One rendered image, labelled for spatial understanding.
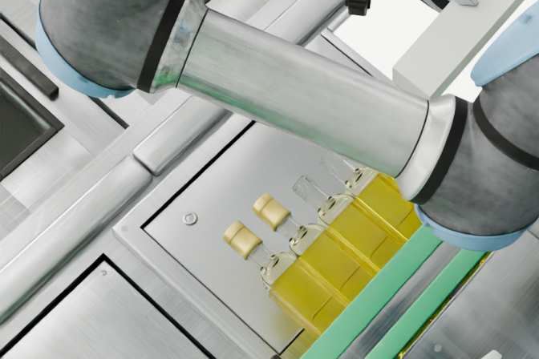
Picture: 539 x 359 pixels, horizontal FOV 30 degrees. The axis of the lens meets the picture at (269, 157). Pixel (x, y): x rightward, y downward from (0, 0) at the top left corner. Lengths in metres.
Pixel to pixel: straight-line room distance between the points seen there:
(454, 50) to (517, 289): 0.30
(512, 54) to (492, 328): 0.40
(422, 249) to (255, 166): 0.39
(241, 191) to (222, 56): 0.59
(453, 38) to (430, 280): 0.30
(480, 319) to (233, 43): 0.46
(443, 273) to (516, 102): 0.36
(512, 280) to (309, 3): 0.66
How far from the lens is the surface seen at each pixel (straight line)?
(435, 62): 1.26
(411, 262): 1.23
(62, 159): 1.60
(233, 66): 0.96
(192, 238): 1.50
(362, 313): 1.20
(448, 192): 0.98
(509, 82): 0.93
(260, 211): 1.37
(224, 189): 1.52
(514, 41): 0.92
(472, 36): 1.28
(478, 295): 1.22
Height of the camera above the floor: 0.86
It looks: 14 degrees up
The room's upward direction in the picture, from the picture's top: 49 degrees counter-clockwise
